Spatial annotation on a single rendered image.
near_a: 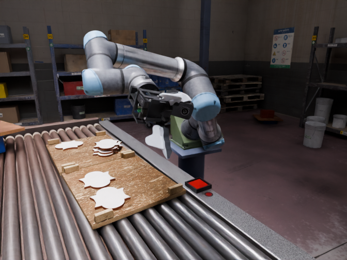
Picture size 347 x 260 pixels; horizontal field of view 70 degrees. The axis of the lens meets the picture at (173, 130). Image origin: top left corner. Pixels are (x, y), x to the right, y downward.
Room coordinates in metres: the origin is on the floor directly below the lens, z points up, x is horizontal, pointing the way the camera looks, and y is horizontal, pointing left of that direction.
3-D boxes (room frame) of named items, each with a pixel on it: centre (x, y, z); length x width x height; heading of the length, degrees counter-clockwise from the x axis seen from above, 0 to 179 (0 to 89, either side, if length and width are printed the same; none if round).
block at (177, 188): (0.79, -0.01, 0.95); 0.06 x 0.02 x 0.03; 125
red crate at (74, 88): (5.11, 1.91, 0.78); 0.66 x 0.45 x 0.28; 115
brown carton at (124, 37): (5.46, 1.07, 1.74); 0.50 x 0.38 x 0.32; 115
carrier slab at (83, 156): (1.22, 0.45, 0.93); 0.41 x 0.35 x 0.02; 34
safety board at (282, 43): (6.17, -2.57, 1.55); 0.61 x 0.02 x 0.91; 25
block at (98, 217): (0.64, 0.21, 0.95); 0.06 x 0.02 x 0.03; 125
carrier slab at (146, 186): (0.88, 0.21, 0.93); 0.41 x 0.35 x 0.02; 35
